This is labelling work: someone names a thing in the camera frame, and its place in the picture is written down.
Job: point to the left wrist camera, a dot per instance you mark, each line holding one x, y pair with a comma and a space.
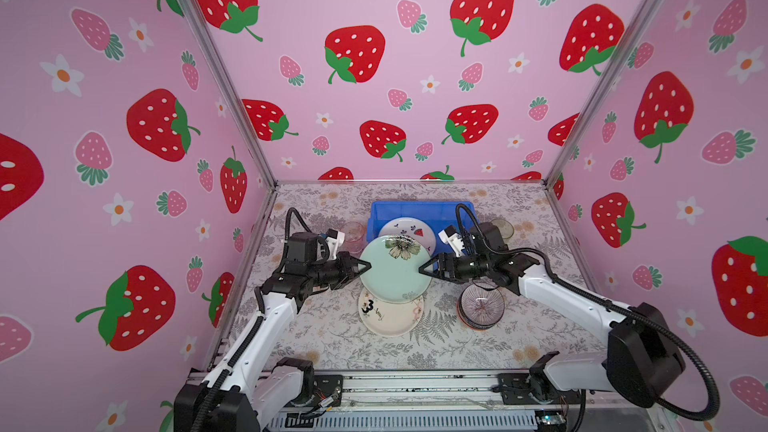
314, 249

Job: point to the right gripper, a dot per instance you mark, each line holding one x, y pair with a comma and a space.
442, 263

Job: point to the green glass cup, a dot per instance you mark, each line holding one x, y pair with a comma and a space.
506, 229

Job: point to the clear purple glass bowl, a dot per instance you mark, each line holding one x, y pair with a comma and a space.
482, 305

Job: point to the white watermelon pattern plate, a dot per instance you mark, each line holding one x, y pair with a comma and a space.
416, 229

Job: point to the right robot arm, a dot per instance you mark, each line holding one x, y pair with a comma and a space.
642, 357

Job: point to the pink glass cup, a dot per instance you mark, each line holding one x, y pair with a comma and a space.
355, 237

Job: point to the blue plastic bin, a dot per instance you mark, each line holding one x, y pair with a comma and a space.
438, 215

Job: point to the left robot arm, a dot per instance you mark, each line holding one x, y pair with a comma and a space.
234, 396

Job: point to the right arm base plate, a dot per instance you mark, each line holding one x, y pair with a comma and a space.
520, 388

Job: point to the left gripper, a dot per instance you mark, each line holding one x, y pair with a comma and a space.
343, 263

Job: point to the red bowl under glass bowl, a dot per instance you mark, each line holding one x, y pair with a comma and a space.
475, 325

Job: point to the cream blossom pattern plate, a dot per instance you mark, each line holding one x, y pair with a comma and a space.
389, 319

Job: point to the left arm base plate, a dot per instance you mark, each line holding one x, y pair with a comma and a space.
294, 390

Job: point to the green flower pattern plate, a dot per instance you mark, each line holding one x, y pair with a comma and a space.
394, 275

